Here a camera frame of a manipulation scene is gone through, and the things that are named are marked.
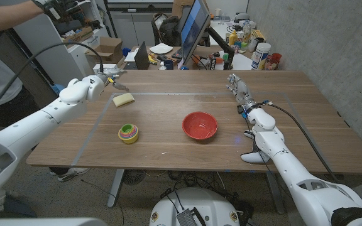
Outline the white shelf unit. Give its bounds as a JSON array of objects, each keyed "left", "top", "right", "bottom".
[{"left": 6, "top": 0, "right": 109, "bottom": 97}]

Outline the white game controller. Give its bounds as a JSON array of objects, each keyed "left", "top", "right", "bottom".
[{"left": 240, "top": 130, "right": 272, "bottom": 164}]

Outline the stack of colourful plastic cups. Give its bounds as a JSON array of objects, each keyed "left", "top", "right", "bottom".
[{"left": 118, "top": 123, "right": 140, "bottom": 145}]

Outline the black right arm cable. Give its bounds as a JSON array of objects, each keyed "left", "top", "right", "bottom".
[{"left": 262, "top": 100, "right": 341, "bottom": 183}]

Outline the black floor cable bundle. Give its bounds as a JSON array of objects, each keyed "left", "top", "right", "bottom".
[{"left": 160, "top": 171, "right": 254, "bottom": 217}]

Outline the black keyboard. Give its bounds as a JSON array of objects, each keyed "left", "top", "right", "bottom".
[{"left": 171, "top": 47, "right": 184, "bottom": 60}]

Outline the grey table leg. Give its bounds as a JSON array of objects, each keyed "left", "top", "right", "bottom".
[
  {"left": 265, "top": 171, "right": 286, "bottom": 215},
  {"left": 107, "top": 168, "right": 125, "bottom": 208}
]

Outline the computer monitor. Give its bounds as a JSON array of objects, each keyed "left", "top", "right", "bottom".
[{"left": 179, "top": 0, "right": 212, "bottom": 66}]

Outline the white wipes canister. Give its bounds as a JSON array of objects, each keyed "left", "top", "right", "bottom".
[{"left": 251, "top": 42, "right": 272, "bottom": 71}]

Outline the black laptop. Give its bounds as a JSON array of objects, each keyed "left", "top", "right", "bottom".
[{"left": 123, "top": 41, "right": 151, "bottom": 70}]

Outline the grey cabinet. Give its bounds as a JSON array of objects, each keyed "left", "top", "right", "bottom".
[{"left": 107, "top": 3, "right": 174, "bottom": 50}]

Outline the printed brown cardboard box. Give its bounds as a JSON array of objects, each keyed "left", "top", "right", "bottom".
[{"left": 62, "top": 26, "right": 94, "bottom": 47}]

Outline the yellow sponge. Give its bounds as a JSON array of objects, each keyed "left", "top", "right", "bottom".
[{"left": 112, "top": 92, "right": 135, "bottom": 108}]

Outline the white power box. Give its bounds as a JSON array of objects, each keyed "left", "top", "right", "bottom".
[{"left": 92, "top": 63, "right": 119, "bottom": 75}]

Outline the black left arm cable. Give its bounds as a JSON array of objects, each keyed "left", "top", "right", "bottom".
[{"left": 0, "top": 41, "right": 105, "bottom": 120}]

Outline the white robot torso base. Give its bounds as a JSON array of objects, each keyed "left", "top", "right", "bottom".
[{"left": 149, "top": 187, "right": 241, "bottom": 226}]

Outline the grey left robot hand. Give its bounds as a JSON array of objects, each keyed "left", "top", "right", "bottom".
[{"left": 97, "top": 68, "right": 130, "bottom": 92}]

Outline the person's bare forearm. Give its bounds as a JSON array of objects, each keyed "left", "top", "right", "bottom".
[{"left": 0, "top": 1, "right": 45, "bottom": 37}]

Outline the black teleoperation glove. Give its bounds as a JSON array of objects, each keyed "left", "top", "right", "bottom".
[{"left": 31, "top": 0, "right": 75, "bottom": 21}]

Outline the black backpack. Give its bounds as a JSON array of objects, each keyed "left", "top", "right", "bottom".
[{"left": 151, "top": 13, "right": 182, "bottom": 47}]

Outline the white plate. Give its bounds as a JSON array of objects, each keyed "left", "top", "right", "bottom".
[{"left": 149, "top": 43, "right": 173, "bottom": 55}]

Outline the open cardboard box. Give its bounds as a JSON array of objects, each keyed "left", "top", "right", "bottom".
[{"left": 85, "top": 36, "right": 125, "bottom": 65}]

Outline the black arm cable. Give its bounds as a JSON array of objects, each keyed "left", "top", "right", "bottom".
[
  {"left": 262, "top": 100, "right": 341, "bottom": 183},
  {"left": 0, "top": 41, "right": 105, "bottom": 120}
]

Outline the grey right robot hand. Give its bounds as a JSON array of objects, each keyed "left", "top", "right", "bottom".
[{"left": 226, "top": 73, "right": 259, "bottom": 112}]

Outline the red bowl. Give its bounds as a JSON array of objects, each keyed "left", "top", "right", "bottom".
[{"left": 182, "top": 111, "right": 219, "bottom": 141}]

